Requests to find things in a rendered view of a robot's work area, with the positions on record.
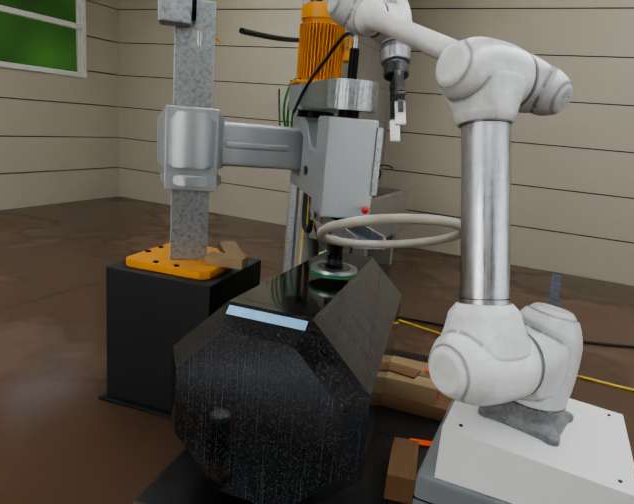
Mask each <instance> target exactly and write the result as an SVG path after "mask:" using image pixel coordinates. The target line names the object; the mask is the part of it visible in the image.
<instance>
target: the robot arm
mask: <svg viewBox="0 0 634 504"><path fill-rule="evenodd" d="M327 9H328V14H329V16H330V17H331V18H332V20H333V21H334V22H335V23H337V24H338V25H340V26H341V27H343V28H345V29H347V30H348V31H350V32H352V33H355V34H357V35H361V36H369V37H371V38H372V39H373V40H375V41H376V42H377V43H378V44H380V52H381V65H382V67H383V76H384V79H385V80H387V81H389V82H390V85H389V91H390V117H389V122H390V142H400V125H406V104H405V95H406V90H405V82H404V80H405V79H407V78H408V76H409V65H410V61H411V57H410V56H411V47H413V48H415V49H417V50H419V51H421V52H423V53H426V54H428V55H430V56H432V57H434V58H436V59H438V62H437V65H436V71H435V80H436V83H437V86H438V88H439V90H440V91H441V93H442V95H443V96H444V97H446V99H447V101H448V104H449V107H450V110H451V113H452V115H453V119H454V122H455V124H456V125H457V127H458V128H460V129H461V280H460V301H459V302H456V303H455V304H454V305H453V306H452V307H451V308H450V310H449V311H448V313H447V318H446V321H445V324H444V327H443V330H442V333H441V336H439V337H438V338H437V339H436V341H435V342H434V344H433V346H432V349H431V351H430V354H429V359H428V368H429V373H430V377H431V380H432V382H433V384H434V385H435V387H436V388H437V389H438V390H439V391H440V392H441V393H442V394H443V395H445V396H446V397H448V398H451V399H453V400H456V401H458V402H461V403H465V404H470V405H474V406H479V408H478V414H480V415H481V416H483V417H486V418H490V419H493V420H496V421H498V422H500V423H503V424H505V425H507V426H510V427H512V428H514V429H517V430H519V431H521V432H524V433H526V434H528V435H530V436H533V437H535V438H537V439H539V440H541V441H543V442H545V443H546V444H548V445H550V446H554V447H557V446H559V444H560V436H561V434H562V433H563V431H564V429H565V427H566V426H567V424H569V423H571V422H573V418H574V415H573V414H572V413H570V412H568V411H566V406H567V403H568V400H569V397H570V395H571V393H572V390H573V387H574V384H575V381H576V378H577V374H578V370H579V366H580V362H581V357H582V352H583V336H582V331H581V327H580V323H579V322H578V321H577V319H576V317H575V316H574V314H573V313H571V312H569V311H567V310H565V309H562V308H559V307H556V306H553V305H550V304H546V303H539V302H536V303H533V304H531V305H527V306H525V307H524V308H523V309H521V310H520V311H519V310H518V309H517V308H516V306H515V305H514V304H512V303H510V170H511V125H512V124H513V122H514V121H515V119H516V117H517V114H518V112H519V113H531V114H534V115H537V116H549V115H555V114H557V113H559V112H561V111H563V110H564V109H565V108H566V107H567V105H568V104H569V102H570V100H571V98H572V95H573V88H572V83H571V81H570V80H569V78H568V77H567V76H566V75H565V74H564V73H563V72H562V71H561V70H560V69H558V68H556V67H554V66H552V65H550V64H549V63H547V62H546V61H544V60H542V59H541V58H539V57H537V56H536V55H534V54H532V53H530V52H528V51H526V50H523V49H521V48H520V47H518V46H517V45H514V44H511V43H509V42H506V41H502V40H499V39H495V38H490V37H480V36H478V37H470V38H467V39H465V40H461V41H458V40H455V39H453V38H450V37H448V36H445V35H443V34H440V33H438V32H436V31H433V30H431V29H428V28H426V27H423V26H421V25H418V24H416V23H413V22H412V14H411V9H410V6H409V3H408V1H407V0H328V3H327ZM392 117H395V118H392Z"/></svg>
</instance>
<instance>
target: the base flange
mask: <svg viewBox="0 0 634 504"><path fill-rule="evenodd" d="M212 251H214V252H220V251H219V250H218V248H214V247H208V246H207V254H208V253H210V252H212ZM126 265H127V266H128V267H133V268H139V269H144V270H149V271H155V272H160V273H166V274H171V275H176V276H182V277H187V278H192V279H198V280H207V279H211V278H213V277H215V276H217V275H219V274H221V273H223V272H225V271H227V270H229V269H231V268H226V267H219V266H211V265H205V260H177V259H170V243H167V244H164V245H161V246H158V247H155V248H152V249H149V250H145V251H143V252H139V253H136V254H133V255H130V256H127V257H126Z"/></svg>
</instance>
